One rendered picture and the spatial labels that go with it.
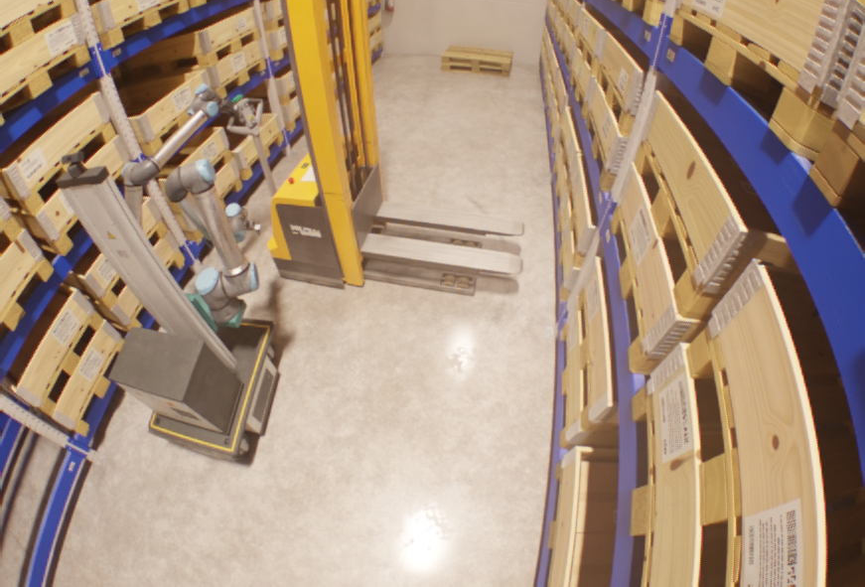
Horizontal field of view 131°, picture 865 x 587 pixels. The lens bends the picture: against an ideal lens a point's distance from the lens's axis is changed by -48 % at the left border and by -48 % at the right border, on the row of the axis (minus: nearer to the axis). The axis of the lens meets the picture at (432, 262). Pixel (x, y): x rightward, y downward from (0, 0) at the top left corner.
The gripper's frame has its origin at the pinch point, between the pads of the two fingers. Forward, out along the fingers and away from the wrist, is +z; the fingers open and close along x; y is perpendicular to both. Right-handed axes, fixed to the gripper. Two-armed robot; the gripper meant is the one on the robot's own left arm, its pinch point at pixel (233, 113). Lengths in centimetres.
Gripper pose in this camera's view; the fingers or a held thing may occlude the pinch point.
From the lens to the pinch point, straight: 274.4
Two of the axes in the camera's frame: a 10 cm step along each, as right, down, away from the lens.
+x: -9.4, 0.4, 3.3
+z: 3.3, 2.4, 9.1
